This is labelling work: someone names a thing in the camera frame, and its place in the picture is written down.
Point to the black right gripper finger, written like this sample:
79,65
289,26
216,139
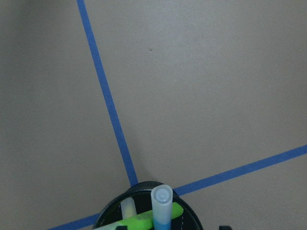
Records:
225,227

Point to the blue marker pen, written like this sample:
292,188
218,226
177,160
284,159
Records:
162,198

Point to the green highlighter pen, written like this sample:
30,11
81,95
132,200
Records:
142,221

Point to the black mesh pen holder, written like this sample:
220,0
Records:
141,194

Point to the yellow highlighter pen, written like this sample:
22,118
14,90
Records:
128,208

